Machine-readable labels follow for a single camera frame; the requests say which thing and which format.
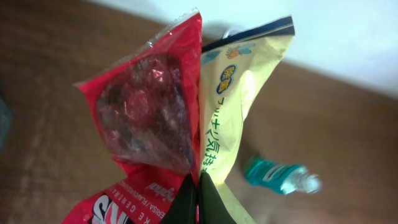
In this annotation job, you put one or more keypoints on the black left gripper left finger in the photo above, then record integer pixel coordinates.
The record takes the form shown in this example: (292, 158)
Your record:
(184, 205)

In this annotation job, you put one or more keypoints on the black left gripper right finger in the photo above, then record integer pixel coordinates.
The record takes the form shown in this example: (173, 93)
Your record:
(211, 208)

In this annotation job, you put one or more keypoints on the teal mouthwash bottle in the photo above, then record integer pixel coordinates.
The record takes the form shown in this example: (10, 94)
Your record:
(283, 179)

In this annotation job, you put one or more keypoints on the red snack bag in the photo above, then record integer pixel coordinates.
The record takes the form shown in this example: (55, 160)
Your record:
(146, 111)

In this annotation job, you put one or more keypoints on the yellow wet wipes pack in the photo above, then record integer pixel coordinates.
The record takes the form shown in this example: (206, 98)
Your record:
(233, 71)

